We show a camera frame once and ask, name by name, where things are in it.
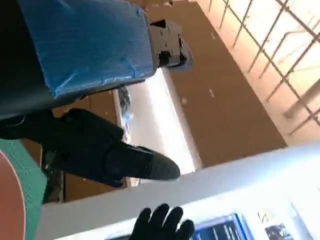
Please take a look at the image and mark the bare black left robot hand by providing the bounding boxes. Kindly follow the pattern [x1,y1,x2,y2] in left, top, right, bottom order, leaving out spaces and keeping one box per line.
[0,0,195,188]

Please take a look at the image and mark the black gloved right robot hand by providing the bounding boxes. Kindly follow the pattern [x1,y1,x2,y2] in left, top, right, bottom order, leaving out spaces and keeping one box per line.
[129,202,196,240]

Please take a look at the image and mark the pink bowl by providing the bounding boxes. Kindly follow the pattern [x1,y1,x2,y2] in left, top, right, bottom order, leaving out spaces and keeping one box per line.
[0,149,27,240]

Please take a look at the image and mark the blue poster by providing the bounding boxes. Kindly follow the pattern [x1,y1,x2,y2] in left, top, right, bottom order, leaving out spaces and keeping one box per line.
[194,211,248,240]

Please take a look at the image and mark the open brown cardboard box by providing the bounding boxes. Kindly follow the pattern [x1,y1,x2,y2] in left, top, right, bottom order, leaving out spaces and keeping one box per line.
[21,88,126,202]

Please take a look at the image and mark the grey speckled white counter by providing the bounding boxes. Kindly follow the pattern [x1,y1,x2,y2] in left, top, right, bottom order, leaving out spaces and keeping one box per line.
[36,143,320,240]

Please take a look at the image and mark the white poster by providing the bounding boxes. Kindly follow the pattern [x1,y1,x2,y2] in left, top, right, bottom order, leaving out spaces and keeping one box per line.
[257,198,320,240]

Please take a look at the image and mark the green cutting mat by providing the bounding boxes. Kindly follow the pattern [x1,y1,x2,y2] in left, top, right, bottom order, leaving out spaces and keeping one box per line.
[0,138,49,240]

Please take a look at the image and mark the large brown wooden cabinet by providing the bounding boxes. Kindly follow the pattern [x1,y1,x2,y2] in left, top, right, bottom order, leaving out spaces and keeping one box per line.
[143,0,288,169]

